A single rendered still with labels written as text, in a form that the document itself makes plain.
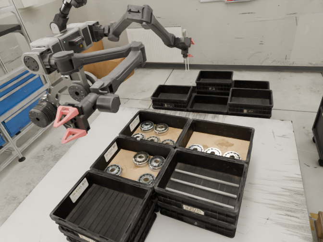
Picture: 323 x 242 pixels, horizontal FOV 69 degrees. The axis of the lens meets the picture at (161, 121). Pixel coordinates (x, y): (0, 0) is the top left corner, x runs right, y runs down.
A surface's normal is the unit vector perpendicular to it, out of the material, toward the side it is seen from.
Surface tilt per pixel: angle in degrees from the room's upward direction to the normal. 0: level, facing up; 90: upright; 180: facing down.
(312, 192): 0
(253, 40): 90
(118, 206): 0
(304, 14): 90
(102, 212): 0
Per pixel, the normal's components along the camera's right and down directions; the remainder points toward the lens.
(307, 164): -0.12, -0.80
